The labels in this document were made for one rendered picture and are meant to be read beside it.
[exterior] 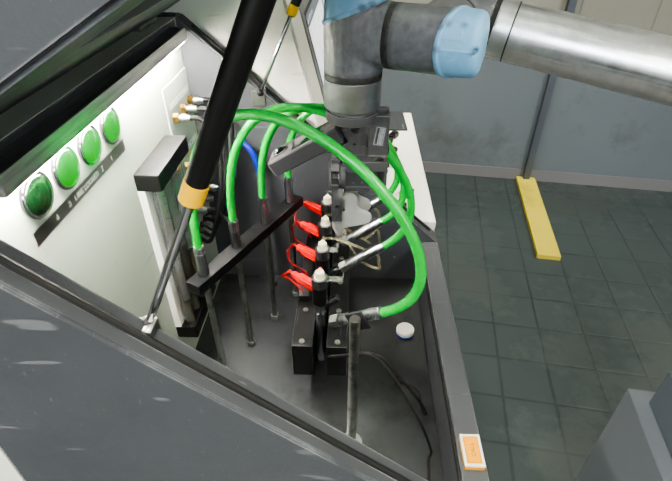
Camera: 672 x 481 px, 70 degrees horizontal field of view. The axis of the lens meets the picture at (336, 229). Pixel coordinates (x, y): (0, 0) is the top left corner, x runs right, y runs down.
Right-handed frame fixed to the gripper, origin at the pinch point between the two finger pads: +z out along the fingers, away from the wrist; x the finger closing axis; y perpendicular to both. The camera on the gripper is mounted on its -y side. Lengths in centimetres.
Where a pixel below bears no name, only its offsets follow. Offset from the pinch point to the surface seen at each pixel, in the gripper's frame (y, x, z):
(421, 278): 11.3, -16.2, -4.4
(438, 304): 20.6, 9.5, 25.1
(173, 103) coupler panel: -30.4, 20.8, -12.1
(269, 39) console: -14.4, 34.9, -19.9
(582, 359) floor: 103, 76, 120
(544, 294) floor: 99, 116, 120
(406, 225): 8.9, -15.1, -11.6
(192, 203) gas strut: -9.1, -32.8, -25.5
